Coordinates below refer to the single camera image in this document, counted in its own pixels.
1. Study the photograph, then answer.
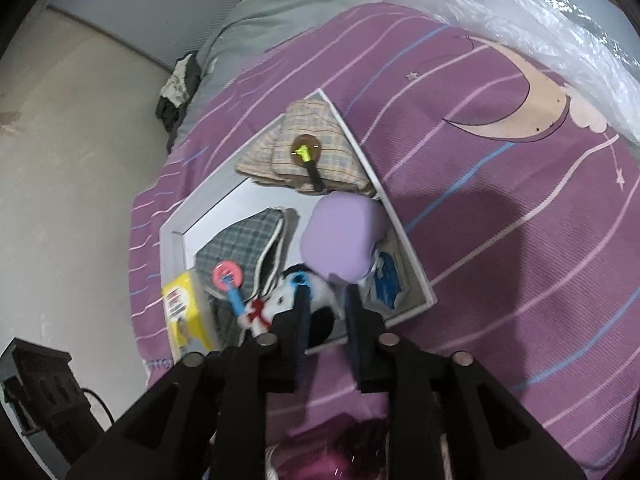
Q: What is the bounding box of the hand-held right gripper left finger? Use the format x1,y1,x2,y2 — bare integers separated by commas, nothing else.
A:
65,285,313,480

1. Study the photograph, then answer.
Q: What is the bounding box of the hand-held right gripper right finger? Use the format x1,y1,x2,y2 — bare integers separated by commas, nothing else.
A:
345,285,586,480

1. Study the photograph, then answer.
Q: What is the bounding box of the white plush toy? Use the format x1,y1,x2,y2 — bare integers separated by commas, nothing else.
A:
235,264,346,348

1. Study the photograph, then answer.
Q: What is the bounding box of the pink and blue toy rattle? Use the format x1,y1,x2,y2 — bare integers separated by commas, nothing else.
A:
211,260,251,318

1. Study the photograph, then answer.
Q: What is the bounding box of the lavender soft cushion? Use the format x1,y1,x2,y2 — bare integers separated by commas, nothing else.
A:
299,191,388,283

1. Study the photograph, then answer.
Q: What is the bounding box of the dark plaid cloth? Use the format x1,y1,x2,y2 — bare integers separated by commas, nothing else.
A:
194,207,301,348

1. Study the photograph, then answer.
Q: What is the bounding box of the pink glitter pouch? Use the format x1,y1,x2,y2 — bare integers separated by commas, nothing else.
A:
265,415,396,480

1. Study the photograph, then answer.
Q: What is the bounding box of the yellow packet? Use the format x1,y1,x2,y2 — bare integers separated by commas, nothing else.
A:
161,270,216,358

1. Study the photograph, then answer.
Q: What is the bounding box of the white shallow box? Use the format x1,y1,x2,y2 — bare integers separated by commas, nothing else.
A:
159,87,437,356

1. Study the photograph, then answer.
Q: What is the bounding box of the beige plaid cloth hat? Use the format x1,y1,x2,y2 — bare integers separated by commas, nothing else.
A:
235,100,378,198

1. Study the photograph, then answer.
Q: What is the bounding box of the blue and white packet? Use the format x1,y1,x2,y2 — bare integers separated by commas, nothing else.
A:
360,240,413,313

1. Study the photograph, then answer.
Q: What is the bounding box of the purple striped bedsheet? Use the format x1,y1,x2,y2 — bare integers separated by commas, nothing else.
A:
127,2,640,480

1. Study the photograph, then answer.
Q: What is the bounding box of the dark grey garment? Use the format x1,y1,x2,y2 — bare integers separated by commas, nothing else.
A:
156,52,203,153

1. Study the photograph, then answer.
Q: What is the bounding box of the pale grey garment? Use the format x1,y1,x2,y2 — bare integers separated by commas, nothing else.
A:
161,55,193,108

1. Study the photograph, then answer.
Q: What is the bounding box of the grey blanket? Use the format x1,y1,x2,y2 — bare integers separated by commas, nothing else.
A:
167,0,383,153

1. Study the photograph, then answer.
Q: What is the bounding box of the pale blue panel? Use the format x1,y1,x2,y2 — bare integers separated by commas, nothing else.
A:
45,0,241,73

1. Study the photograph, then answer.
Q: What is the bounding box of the clear plastic sheet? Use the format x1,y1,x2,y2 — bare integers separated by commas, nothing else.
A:
382,0,640,148

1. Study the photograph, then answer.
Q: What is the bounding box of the black cable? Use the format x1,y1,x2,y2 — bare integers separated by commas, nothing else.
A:
80,387,113,431

